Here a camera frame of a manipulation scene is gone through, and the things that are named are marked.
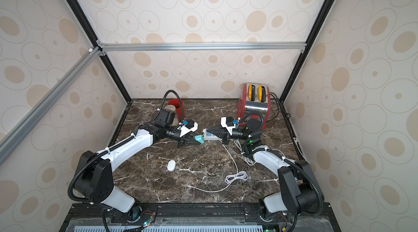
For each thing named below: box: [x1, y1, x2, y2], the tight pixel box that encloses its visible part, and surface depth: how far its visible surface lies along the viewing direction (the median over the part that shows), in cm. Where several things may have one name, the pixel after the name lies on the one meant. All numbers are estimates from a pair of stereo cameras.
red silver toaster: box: [237, 83, 272, 130], surface depth 97 cm
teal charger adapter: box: [194, 135, 205, 144], surface depth 76 cm
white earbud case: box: [167, 159, 176, 172], surface depth 89 cm
